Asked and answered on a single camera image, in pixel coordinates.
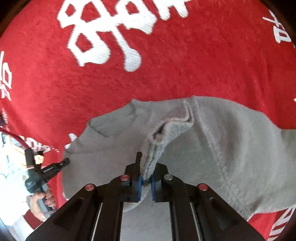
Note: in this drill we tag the red blanket with white characters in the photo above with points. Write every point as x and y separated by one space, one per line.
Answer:
64 63

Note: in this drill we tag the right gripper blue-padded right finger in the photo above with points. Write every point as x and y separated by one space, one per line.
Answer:
198 212

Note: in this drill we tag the grey sweater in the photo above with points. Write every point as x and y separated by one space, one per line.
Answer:
244 157

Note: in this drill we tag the person's left hand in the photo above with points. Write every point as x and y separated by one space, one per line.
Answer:
40 201

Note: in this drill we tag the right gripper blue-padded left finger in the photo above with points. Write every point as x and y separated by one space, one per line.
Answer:
94 212

